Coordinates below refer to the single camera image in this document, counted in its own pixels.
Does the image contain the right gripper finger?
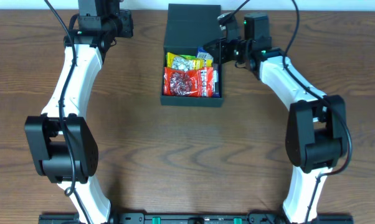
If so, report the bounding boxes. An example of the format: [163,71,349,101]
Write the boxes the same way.
[203,39,221,52]
[205,49,221,64]

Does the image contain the blue Eclipse mint box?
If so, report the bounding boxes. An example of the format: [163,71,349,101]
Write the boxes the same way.
[196,47,214,60]

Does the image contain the dark green box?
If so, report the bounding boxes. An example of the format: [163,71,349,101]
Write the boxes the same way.
[160,4,224,108]

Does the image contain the red Hacks candy bag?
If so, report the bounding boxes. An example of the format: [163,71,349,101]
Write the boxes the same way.
[163,67,213,98]

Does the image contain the yellow Hacks candy bag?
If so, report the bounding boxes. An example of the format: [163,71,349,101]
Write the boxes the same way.
[166,52,213,72]

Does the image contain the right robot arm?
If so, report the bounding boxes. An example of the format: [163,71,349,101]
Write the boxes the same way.
[204,12,354,223]

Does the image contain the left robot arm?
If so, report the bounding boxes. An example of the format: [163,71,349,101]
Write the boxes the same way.
[24,0,133,223]

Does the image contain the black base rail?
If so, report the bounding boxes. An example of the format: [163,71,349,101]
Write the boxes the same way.
[37,210,354,224]

